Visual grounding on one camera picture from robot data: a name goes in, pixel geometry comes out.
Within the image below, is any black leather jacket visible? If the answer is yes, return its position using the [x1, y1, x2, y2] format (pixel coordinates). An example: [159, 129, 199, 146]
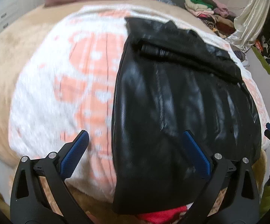
[112, 17, 262, 215]

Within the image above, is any cream satin curtain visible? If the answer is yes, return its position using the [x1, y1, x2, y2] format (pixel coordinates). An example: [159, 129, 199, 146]
[226, 0, 270, 52]

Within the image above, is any pile of colourful clothes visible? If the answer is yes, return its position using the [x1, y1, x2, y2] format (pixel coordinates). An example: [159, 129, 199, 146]
[184, 0, 237, 39]

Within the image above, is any white pink patterned blanket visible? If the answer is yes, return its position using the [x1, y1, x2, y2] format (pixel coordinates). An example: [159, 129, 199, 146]
[8, 4, 269, 215]

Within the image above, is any red cloth item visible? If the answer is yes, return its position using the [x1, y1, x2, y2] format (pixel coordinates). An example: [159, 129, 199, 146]
[136, 206, 188, 224]

